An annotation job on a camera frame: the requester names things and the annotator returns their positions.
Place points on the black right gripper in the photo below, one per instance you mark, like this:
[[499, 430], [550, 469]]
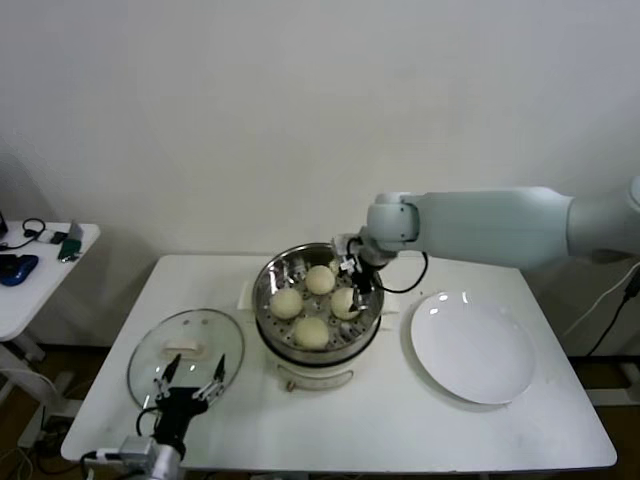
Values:
[[365, 277]]

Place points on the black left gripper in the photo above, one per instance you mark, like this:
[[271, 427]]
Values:
[[177, 412]]

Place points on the white steamed baozi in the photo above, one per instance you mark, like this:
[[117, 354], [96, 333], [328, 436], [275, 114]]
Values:
[[311, 332], [342, 304], [286, 304], [320, 280]]

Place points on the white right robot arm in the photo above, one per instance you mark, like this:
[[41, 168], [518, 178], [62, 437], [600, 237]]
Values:
[[500, 225]]

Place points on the steel steamer basket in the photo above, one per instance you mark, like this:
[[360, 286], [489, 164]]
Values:
[[265, 295]]

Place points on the white round plate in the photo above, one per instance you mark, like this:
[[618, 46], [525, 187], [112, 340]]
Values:
[[472, 350]]

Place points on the white side table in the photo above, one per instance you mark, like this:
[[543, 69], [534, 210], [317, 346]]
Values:
[[45, 280]]

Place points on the green tool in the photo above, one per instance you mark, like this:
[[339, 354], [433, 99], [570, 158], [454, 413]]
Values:
[[69, 247]]

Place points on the grey phone stand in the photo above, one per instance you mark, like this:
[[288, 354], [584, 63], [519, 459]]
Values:
[[75, 231]]

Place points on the small black device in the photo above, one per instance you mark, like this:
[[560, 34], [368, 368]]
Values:
[[58, 238]]

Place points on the blue device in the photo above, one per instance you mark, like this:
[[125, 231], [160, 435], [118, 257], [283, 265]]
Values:
[[17, 267]]

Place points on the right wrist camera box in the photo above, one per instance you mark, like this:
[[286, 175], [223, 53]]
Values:
[[344, 252]]

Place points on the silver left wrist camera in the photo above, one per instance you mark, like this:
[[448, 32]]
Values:
[[132, 450]]

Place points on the white metal floor frame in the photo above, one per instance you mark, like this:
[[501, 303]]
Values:
[[615, 397]]

